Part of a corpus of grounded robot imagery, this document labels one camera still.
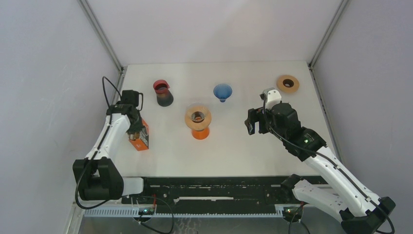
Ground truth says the wooden dripper ring holder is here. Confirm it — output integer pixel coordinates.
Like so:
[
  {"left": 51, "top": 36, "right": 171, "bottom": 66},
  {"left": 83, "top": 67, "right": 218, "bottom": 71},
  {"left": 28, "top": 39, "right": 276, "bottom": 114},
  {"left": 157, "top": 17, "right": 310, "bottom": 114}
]
[{"left": 184, "top": 105, "right": 212, "bottom": 131}]

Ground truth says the brown paper coffee filter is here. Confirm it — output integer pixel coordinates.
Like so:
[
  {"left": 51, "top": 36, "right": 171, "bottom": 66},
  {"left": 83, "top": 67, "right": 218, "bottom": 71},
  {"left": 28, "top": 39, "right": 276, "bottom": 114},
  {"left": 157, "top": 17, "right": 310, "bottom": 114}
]
[{"left": 128, "top": 131, "right": 140, "bottom": 141}]

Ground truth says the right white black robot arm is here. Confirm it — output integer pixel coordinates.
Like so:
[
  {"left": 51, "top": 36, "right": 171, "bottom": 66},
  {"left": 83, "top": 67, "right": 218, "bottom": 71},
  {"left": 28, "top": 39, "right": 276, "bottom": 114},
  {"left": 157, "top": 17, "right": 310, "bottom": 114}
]
[{"left": 244, "top": 102, "right": 395, "bottom": 234}]

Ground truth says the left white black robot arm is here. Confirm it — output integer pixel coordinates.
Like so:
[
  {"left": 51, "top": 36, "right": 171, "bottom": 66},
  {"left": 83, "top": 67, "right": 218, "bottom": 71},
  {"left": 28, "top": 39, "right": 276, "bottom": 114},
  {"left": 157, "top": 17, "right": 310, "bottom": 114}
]
[{"left": 73, "top": 90, "right": 152, "bottom": 203}]

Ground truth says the right black camera cable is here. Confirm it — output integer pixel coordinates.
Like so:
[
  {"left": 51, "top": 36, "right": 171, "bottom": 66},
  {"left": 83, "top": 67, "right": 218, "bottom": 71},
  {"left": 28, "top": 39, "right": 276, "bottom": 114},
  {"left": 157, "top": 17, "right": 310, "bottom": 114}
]
[{"left": 262, "top": 97, "right": 395, "bottom": 234}]

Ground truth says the far wooden dripper ring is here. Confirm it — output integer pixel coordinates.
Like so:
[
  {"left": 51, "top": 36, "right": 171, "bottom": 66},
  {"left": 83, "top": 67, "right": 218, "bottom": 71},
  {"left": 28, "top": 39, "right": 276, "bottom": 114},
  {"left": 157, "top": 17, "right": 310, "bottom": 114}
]
[{"left": 276, "top": 75, "right": 300, "bottom": 94}]

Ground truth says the left black camera cable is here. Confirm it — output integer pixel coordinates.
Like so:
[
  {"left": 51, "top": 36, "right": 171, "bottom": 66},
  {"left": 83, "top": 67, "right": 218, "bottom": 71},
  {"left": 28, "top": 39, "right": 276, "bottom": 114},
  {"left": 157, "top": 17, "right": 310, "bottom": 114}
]
[{"left": 74, "top": 76, "right": 123, "bottom": 211}]

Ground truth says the red black carafe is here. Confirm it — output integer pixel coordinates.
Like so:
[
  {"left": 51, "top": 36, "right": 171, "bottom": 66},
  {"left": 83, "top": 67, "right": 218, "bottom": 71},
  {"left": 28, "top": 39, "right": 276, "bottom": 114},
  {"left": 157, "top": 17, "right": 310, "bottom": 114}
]
[{"left": 153, "top": 79, "right": 174, "bottom": 107}]

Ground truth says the clear glass dripper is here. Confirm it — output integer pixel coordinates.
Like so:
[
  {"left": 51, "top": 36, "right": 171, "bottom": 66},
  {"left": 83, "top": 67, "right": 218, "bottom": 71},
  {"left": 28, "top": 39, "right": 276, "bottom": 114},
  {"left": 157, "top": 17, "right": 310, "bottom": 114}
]
[{"left": 185, "top": 103, "right": 210, "bottom": 123}]

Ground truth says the orange glass carafe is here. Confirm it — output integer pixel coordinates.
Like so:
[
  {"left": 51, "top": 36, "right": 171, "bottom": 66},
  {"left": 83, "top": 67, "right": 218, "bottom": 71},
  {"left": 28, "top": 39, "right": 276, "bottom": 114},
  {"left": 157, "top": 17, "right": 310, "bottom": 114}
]
[{"left": 191, "top": 115, "right": 211, "bottom": 140}]

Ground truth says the blue glass dripper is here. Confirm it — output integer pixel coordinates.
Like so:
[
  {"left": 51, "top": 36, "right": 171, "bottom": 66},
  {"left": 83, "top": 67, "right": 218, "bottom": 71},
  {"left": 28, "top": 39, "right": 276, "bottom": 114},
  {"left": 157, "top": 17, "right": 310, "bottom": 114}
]
[{"left": 213, "top": 83, "right": 233, "bottom": 102}]

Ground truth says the orange coffee filter box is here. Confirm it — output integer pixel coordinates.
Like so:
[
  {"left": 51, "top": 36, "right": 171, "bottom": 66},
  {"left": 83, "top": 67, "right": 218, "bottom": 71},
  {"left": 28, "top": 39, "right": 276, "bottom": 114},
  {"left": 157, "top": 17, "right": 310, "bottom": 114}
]
[{"left": 127, "top": 119, "right": 149, "bottom": 151}]

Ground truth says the black camera cable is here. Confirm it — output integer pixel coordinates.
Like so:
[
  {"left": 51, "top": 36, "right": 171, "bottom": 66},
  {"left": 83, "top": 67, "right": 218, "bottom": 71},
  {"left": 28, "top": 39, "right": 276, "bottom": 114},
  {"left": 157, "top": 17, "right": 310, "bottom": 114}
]
[
  {"left": 74, "top": 76, "right": 123, "bottom": 211},
  {"left": 262, "top": 97, "right": 395, "bottom": 234}
]

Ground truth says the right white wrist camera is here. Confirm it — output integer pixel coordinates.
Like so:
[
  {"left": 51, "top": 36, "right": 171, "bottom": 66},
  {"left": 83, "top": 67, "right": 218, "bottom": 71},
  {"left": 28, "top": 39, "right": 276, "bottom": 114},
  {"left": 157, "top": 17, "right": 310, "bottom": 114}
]
[{"left": 260, "top": 87, "right": 282, "bottom": 110}]

